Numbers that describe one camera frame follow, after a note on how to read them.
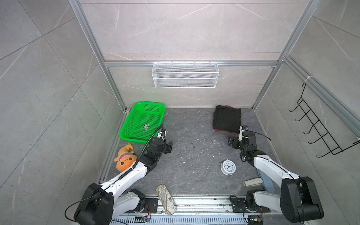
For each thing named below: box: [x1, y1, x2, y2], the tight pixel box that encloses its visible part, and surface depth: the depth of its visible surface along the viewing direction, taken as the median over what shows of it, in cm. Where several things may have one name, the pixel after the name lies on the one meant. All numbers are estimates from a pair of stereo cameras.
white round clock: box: [220, 159, 237, 176], surface depth 85 cm
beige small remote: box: [242, 177, 263, 188], surface depth 80 cm
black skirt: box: [212, 105, 242, 134], surface depth 109 cm
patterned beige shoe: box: [155, 184, 177, 216], surface depth 74 cm
